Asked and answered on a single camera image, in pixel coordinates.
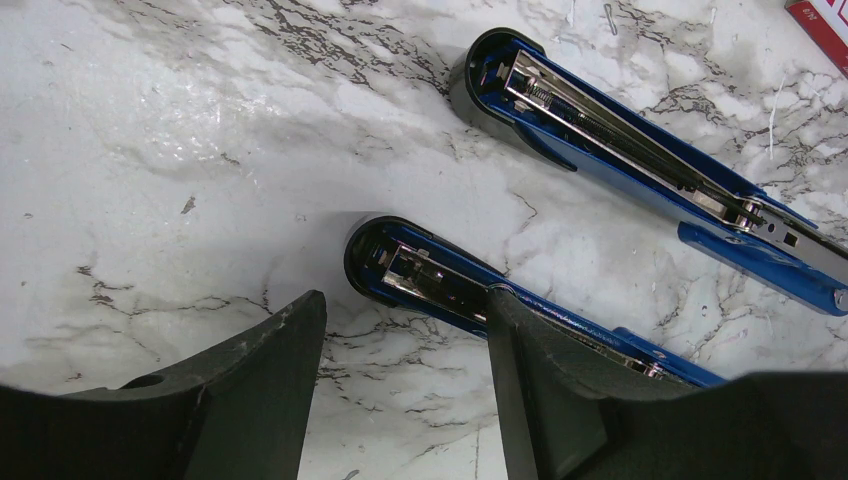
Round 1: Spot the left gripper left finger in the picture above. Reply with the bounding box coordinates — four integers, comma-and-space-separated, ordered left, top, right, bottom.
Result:
1, 290, 327, 479

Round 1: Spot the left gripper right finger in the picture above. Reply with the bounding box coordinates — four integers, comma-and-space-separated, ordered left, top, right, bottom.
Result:
487, 290, 847, 479

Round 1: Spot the blue stapler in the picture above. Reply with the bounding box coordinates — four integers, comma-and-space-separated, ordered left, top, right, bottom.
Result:
343, 27, 847, 388

